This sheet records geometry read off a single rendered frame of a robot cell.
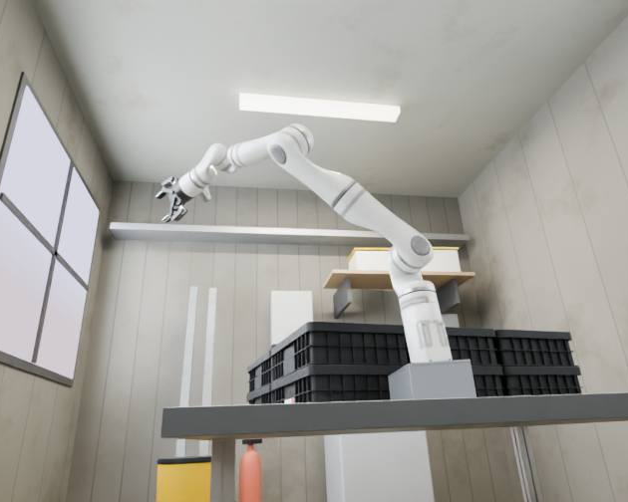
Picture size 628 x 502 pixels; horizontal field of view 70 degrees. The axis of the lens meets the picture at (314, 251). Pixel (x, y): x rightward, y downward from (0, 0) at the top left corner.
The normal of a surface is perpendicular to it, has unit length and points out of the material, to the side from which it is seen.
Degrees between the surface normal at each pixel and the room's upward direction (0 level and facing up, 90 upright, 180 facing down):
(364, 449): 90
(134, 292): 90
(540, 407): 90
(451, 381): 90
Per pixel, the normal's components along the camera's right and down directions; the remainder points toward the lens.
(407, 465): 0.17, -0.38
